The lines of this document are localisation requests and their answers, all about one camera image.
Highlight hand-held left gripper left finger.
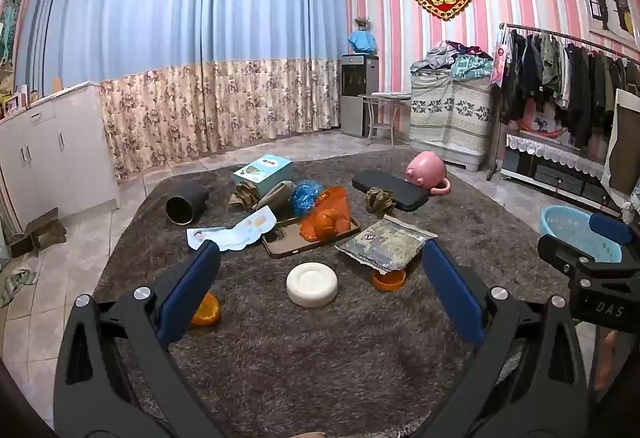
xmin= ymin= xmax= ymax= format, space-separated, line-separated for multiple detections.
xmin=52 ymin=241 xmax=223 ymax=438

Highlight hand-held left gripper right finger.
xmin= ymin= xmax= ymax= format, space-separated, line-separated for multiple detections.
xmin=421 ymin=238 xmax=598 ymax=438

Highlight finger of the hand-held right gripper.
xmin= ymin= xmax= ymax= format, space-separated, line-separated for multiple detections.
xmin=537 ymin=234 xmax=626 ymax=275
xmin=589 ymin=212 xmax=638 ymax=246

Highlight light blue plastic basket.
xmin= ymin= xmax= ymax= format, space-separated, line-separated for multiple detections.
xmin=539 ymin=205 xmax=626 ymax=264

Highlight orange bowl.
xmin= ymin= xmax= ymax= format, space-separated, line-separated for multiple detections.
xmin=191 ymin=292 xmax=221 ymax=326
xmin=371 ymin=268 xmax=407 ymax=291

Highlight printed paper leaflet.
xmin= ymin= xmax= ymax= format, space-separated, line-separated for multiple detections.
xmin=186 ymin=205 xmax=276 ymax=253

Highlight clear plastic packet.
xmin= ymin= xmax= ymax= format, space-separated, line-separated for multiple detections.
xmin=335 ymin=214 xmax=438 ymax=275

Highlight black cylinder cup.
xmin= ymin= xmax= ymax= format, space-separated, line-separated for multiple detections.
xmin=166 ymin=182 xmax=210 ymax=225

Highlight brown cloth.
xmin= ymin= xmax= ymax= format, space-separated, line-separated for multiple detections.
xmin=229 ymin=182 xmax=260 ymax=209

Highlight olive cloth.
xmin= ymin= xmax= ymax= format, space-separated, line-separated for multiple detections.
xmin=365 ymin=187 xmax=398 ymax=211

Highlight white round container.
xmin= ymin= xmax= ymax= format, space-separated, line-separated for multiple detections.
xmin=286 ymin=263 xmax=338 ymax=308

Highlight beige cloth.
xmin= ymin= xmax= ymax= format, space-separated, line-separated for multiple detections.
xmin=252 ymin=179 xmax=296 ymax=214

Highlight orange plastic bag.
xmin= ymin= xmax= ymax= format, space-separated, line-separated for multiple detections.
xmin=299 ymin=185 xmax=351 ymax=241

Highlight blue plastic bag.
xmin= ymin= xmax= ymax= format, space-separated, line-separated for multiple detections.
xmin=289 ymin=179 xmax=327 ymax=219

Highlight person's right hand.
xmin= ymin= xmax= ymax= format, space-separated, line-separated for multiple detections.
xmin=592 ymin=329 xmax=621 ymax=394

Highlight blue patterned cloth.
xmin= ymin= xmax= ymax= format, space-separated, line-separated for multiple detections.
xmin=622 ymin=178 xmax=640 ymax=224

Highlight low cabinet with lace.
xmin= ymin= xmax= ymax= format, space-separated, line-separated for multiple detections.
xmin=500 ymin=131 xmax=626 ymax=214

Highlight cream cloth covered chair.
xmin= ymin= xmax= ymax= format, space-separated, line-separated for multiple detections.
xmin=600 ymin=88 xmax=640 ymax=196

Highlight black flat case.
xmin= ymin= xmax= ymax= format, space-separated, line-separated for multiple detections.
xmin=351 ymin=169 xmax=431 ymax=213

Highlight brown phone case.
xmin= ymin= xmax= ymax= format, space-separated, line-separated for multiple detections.
xmin=261 ymin=215 xmax=361 ymax=259

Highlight pink pig mug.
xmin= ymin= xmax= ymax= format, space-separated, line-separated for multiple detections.
xmin=404 ymin=151 xmax=452 ymax=196

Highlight brown shaggy rug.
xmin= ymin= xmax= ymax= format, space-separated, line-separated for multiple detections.
xmin=92 ymin=148 xmax=631 ymax=438

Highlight teal cardboard box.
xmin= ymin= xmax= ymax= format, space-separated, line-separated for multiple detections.
xmin=232 ymin=154 xmax=293 ymax=199

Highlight row of hanging clothes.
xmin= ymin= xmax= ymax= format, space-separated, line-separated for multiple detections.
xmin=492 ymin=28 xmax=640 ymax=149

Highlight small wooden stool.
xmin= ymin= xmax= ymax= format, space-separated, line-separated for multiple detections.
xmin=10 ymin=213 xmax=68 ymax=259

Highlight crumpled cloth on floor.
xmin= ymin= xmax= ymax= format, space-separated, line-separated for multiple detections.
xmin=0 ymin=265 xmax=38 ymax=309

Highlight white cabinet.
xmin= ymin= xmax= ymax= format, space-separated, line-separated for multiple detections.
xmin=0 ymin=81 xmax=121 ymax=239

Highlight pink floral hanging bag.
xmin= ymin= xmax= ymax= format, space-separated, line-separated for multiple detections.
xmin=490 ymin=31 xmax=511 ymax=86

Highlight grey water dispenser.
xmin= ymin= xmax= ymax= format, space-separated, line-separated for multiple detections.
xmin=340 ymin=53 xmax=380 ymax=137

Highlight small metal table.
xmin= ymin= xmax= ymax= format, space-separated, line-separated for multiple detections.
xmin=357 ymin=91 xmax=412 ymax=146

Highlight metal clothes rack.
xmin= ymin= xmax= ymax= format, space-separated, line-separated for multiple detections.
xmin=487 ymin=22 xmax=640 ymax=181

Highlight pile of clothes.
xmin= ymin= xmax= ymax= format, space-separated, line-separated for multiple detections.
xmin=410 ymin=39 xmax=493 ymax=79

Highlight picture frames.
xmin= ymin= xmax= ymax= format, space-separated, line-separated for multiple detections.
xmin=0 ymin=88 xmax=28 ymax=116

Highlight blue cloth cover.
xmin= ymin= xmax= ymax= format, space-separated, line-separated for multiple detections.
xmin=347 ymin=29 xmax=378 ymax=55

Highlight blue and floral curtain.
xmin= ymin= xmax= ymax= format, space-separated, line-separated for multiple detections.
xmin=15 ymin=0 xmax=348 ymax=179

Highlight green wall painting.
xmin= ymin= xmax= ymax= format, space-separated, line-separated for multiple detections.
xmin=0 ymin=0 xmax=25 ymax=64

